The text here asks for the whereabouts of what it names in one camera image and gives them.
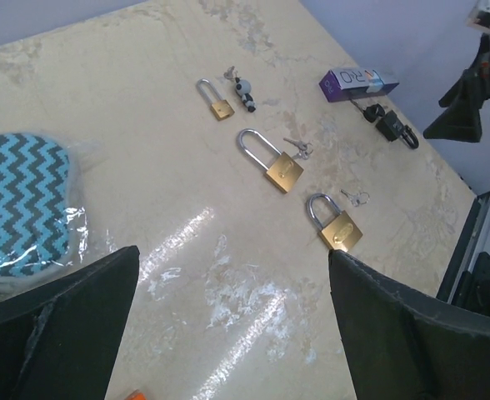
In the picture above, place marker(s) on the blue zigzag sponge pack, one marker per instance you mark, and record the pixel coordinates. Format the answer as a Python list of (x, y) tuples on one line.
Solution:
[(44, 225)]

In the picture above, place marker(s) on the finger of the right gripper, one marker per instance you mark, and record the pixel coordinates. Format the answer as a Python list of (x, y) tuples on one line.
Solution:
[(460, 121)]

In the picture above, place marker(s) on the small brass padlock with keys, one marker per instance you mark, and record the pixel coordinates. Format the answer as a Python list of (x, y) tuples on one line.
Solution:
[(220, 108)]

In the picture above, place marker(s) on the keys of short padlock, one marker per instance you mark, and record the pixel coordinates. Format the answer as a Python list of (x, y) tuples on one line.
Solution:
[(356, 199)]

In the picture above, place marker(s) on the black padlock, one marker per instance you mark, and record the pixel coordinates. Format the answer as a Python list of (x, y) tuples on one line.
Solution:
[(392, 128)]

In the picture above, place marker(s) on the orange razor box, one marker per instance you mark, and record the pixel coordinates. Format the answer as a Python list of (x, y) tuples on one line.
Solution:
[(136, 395)]

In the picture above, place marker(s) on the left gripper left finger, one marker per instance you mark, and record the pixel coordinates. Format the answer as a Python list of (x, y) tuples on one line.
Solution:
[(61, 340)]

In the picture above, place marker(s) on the short shackle brass padlock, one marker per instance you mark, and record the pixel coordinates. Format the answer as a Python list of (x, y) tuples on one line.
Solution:
[(342, 233)]

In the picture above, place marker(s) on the purple white box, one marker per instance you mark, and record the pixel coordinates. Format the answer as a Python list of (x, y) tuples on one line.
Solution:
[(345, 83)]

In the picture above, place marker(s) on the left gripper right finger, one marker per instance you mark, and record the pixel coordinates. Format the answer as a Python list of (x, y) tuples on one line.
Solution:
[(403, 344)]

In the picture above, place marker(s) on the black key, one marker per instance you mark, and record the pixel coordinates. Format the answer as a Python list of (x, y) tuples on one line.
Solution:
[(371, 113)]

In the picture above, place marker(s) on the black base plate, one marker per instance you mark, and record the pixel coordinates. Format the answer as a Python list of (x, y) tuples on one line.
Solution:
[(466, 282)]

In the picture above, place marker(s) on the long shackle brass padlock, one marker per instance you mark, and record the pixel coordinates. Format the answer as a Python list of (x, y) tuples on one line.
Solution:
[(283, 173)]

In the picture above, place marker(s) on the panda keychain with keys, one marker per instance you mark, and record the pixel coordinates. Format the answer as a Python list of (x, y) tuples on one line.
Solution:
[(242, 88)]

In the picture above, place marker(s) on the keys of long padlock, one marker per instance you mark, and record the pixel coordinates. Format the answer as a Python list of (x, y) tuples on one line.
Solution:
[(304, 148)]

